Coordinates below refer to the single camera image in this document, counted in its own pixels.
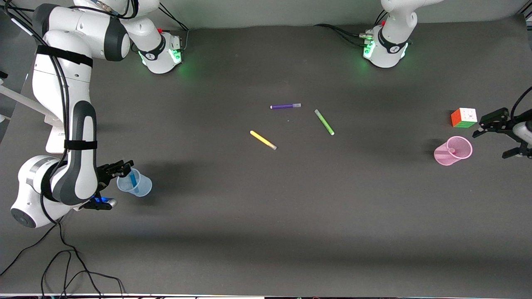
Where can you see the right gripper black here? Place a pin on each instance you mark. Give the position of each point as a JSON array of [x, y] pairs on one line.
[[104, 171]]

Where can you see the blue marker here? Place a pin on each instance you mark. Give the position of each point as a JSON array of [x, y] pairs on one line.
[[134, 182]]

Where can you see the pink marker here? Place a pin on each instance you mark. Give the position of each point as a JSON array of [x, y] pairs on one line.
[[451, 150]]

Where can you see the white Franka right arm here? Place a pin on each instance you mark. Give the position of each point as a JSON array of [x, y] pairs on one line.
[[62, 87]]

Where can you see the white Franka left arm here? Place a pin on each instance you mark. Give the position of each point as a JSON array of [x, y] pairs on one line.
[[388, 54]]

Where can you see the blue plastic cup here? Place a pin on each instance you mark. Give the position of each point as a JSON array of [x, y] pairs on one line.
[[145, 187]]

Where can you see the colourful puzzle cube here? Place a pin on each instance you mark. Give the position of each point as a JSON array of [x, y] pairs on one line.
[[463, 118]]

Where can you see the pink plastic cup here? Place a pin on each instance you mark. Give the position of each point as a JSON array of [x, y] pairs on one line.
[[461, 155]]

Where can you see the white stand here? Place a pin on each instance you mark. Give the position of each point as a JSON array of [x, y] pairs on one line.
[[54, 143]]

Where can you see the yellow marker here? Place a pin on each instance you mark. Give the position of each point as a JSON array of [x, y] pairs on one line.
[[262, 139]]

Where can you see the dark grey table mat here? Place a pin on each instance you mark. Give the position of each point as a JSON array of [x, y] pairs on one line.
[[266, 228]]

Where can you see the green marker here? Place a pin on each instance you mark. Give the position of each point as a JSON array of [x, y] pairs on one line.
[[324, 122]]

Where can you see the purple marker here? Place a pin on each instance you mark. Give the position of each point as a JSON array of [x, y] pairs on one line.
[[284, 106]]

